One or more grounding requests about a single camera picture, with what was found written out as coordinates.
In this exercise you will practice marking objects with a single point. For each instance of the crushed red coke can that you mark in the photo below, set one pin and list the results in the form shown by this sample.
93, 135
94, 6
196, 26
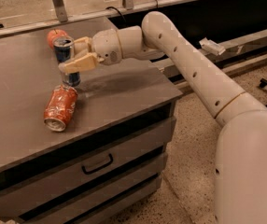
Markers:
60, 108

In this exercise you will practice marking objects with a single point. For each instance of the grey drawer cabinet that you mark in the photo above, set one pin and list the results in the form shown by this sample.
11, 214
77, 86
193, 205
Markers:
93, 178

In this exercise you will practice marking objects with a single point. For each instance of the white packet on ledge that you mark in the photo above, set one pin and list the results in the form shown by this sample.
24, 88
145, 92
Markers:
211, 46

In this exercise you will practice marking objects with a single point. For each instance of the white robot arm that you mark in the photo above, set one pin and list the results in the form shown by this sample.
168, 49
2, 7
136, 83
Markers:
241, 158

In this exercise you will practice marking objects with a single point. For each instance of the metal railing post left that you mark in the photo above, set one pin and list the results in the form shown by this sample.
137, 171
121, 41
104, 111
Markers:
60, 10

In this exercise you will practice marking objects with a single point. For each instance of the red apple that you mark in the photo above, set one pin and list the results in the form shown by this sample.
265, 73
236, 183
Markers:
54, 33

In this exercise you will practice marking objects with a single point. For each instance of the blue silver redbull can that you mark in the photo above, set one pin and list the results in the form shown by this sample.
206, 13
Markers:
64, 50

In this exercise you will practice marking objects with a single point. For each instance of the black drawer handle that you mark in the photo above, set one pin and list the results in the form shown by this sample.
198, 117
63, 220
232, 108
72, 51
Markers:
97, 163

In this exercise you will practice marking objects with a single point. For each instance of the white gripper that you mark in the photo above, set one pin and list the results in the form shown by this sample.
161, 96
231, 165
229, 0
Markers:
105, 45

